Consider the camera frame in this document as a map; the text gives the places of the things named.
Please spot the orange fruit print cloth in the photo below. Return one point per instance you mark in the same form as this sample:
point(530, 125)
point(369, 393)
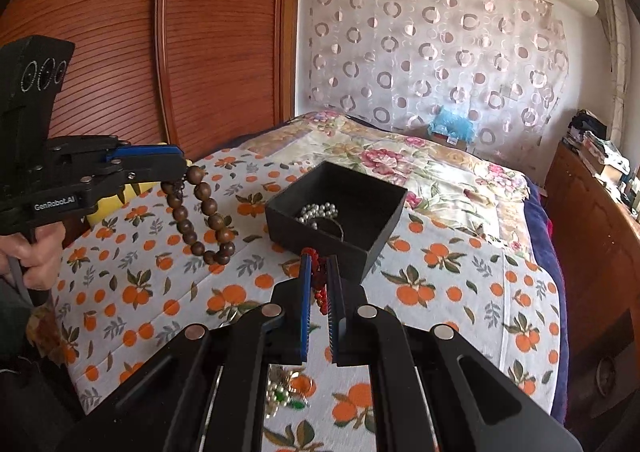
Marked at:
point(200, 282)

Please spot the sheer circle pattern curtain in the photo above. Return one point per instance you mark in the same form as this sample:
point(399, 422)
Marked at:
point(430, 42)

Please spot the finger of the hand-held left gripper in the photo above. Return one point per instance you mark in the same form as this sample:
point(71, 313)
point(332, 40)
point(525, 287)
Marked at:
point(150, 151)
point(150, 171)

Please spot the brown wooden cabinet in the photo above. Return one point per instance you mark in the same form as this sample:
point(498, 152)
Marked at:
point(590, 242)

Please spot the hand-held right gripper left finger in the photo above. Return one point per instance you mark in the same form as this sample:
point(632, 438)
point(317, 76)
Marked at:
point(306, 304)

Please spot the blue plush toy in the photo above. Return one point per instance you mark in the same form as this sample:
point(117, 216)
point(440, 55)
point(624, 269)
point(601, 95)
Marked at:
point(450, 122)

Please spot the floral quilt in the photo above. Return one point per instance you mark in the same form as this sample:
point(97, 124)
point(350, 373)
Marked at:
point(450, 172)

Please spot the dark blue blanket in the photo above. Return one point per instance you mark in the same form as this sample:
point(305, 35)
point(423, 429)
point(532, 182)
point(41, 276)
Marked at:
point(550, 252)

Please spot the person's left hand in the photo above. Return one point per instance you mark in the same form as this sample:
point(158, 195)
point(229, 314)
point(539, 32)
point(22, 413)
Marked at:
point(42, 257)

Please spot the small cardboard box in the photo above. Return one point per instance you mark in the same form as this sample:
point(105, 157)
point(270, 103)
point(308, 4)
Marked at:
point(450, 140)

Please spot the black jewelry box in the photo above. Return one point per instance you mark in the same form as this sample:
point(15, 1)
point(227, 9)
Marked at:
point(350, 192)

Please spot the gold green stone jewelry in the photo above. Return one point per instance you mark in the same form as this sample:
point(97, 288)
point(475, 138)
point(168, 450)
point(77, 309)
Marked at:
point(280, 397)

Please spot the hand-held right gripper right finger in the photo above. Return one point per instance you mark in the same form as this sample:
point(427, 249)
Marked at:
point(334, 314)

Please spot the pile of books and papers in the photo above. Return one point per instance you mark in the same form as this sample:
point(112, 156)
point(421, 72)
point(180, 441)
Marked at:
point(600, 147)

